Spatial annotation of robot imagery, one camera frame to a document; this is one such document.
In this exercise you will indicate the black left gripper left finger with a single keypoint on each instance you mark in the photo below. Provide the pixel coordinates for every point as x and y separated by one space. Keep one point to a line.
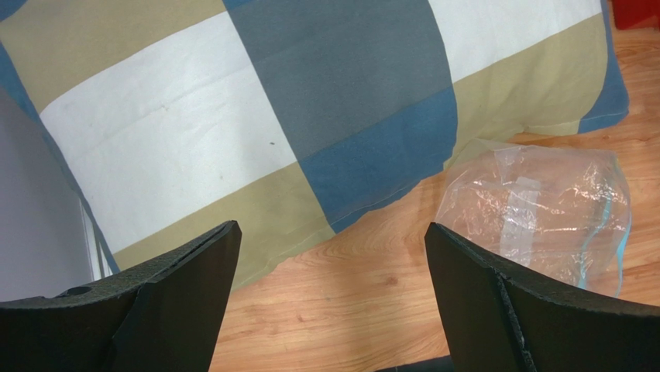
161 315

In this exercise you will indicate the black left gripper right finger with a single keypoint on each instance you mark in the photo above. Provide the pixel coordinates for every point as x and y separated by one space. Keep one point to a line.
498 315

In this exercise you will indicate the clear zip top bag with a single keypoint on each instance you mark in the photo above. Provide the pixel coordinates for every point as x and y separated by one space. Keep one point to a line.
563 212

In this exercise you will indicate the checked blue beige pillow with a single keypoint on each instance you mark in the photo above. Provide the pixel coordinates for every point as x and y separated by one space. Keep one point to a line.
294 118

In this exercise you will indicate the red plastic fruit bin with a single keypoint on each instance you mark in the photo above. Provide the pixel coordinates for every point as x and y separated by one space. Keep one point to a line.
635 14

